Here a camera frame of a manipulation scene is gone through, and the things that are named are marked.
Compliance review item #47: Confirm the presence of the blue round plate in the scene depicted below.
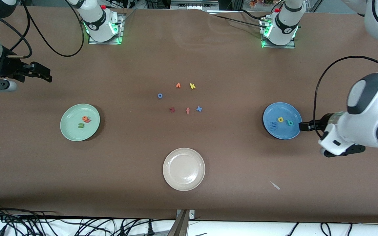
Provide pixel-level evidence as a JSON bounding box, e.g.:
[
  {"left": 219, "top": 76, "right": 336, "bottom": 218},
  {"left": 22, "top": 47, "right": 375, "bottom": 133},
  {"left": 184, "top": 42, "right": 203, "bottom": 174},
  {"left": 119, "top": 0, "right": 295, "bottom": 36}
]
[{"left": 263, "top": 102, "right": 303, "bottom": 140}]

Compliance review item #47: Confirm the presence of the green round plate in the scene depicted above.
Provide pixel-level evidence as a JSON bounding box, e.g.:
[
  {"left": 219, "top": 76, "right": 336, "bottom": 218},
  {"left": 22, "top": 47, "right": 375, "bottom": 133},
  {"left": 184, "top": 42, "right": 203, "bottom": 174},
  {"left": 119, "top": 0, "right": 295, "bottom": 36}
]
[{"left": 60, "top": 104, "right": 100, "bottom": 142}]

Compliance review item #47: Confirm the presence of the beige round plate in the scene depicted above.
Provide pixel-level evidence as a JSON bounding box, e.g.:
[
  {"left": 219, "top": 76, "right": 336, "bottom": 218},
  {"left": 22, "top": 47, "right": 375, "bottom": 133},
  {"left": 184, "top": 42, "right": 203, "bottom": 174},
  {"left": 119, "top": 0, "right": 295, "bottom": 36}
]
[{"left": 163, "top": 148, "right": 206, "bottom": 191}]

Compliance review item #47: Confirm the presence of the aluminium profile beam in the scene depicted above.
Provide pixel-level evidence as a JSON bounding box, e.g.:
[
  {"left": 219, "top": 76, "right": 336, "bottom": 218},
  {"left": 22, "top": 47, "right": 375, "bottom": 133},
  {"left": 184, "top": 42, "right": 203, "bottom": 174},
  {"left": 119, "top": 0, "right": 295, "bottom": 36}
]
[{"left": 168, "top": 210, "right": 190, "bottom": 236}]

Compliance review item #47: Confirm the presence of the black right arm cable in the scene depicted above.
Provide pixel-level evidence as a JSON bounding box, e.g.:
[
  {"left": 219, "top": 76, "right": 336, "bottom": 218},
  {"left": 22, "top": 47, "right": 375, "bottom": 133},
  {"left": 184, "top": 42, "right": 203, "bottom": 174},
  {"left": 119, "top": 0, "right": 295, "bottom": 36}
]
[{"left": 0, "top": 0, "right": 85, "bottom": 59}]

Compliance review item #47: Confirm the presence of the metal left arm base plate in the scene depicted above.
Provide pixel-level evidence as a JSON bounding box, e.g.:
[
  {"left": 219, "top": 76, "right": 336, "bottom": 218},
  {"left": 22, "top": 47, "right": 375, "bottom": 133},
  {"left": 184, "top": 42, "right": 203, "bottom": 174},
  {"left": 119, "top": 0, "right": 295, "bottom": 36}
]
[{"left": 261, "top": 18, "right": 296, "bottom": 49}]

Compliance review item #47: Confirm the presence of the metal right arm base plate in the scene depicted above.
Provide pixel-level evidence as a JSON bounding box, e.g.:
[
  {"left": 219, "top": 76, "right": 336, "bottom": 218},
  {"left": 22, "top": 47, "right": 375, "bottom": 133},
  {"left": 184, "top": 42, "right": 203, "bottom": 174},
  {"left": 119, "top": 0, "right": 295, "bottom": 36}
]
[{"left": 88, "top": 13, "right": 124, "bottom": 45}]

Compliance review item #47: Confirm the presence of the thin black power cable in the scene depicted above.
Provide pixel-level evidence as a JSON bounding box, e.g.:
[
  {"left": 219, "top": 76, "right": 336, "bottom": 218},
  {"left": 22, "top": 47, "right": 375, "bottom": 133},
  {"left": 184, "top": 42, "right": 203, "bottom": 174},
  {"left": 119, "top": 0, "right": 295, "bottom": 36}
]
[{"left": 213, "top": 13, "right": 270, "bottom": 30}]

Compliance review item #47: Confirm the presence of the small metal bracket plate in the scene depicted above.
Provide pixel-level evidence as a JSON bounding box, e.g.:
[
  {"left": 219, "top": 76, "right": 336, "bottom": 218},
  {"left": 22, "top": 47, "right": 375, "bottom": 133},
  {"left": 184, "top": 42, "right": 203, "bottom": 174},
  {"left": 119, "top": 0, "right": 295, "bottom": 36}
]
[{"left": 176, "top": 209, "right": 195, "bottom": 220}]

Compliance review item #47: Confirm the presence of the aluminium frame bar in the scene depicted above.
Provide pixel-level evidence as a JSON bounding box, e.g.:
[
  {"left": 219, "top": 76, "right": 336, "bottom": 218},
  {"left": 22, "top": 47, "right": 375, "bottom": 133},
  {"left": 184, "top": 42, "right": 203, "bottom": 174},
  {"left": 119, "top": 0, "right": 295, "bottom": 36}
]
[{"left": 170, "top": 0, "right": 219, "bottom": 10}]

